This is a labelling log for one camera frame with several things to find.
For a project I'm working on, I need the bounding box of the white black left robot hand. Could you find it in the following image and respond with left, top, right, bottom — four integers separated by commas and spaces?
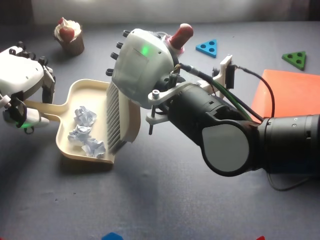
0, 41, 57, 135

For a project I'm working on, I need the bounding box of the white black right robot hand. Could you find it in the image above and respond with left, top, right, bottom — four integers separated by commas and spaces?
105, 27, 186, 110

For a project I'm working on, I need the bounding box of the cream plastic dustpan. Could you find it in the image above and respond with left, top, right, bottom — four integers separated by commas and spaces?
23, 78, 116, 166

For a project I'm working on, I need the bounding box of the white paper ball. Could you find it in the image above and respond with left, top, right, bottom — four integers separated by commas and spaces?
67, 125, 92, 146
81, 137, 107, 159
73, 106, 98, 128

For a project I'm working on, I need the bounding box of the toy cupcake with strawberry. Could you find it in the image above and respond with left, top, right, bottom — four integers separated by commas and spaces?
53, 16, 85, 56

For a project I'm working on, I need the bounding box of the white backdrop sheet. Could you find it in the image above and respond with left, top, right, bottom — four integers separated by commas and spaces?
31, 0, 312, 25

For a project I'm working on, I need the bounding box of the blue triangle with three holes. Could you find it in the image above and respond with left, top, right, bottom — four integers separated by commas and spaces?
195, 39, 218, 59

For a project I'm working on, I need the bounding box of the grey table cloth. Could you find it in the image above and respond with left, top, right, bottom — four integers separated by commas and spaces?
0, 21, 320, 240

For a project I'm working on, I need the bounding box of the large orange box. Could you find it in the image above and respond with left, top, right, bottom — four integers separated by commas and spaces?
250, 69, 320, 118

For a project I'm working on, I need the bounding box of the green triangle with three holes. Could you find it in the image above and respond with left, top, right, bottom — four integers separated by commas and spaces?
281, 50, 307, 72

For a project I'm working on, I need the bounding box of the blue hexagonal block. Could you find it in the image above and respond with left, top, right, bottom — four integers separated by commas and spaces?
101, 231, 124, 240

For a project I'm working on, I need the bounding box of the thin red black wire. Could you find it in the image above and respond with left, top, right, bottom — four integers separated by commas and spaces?
265, 172, 311, 192

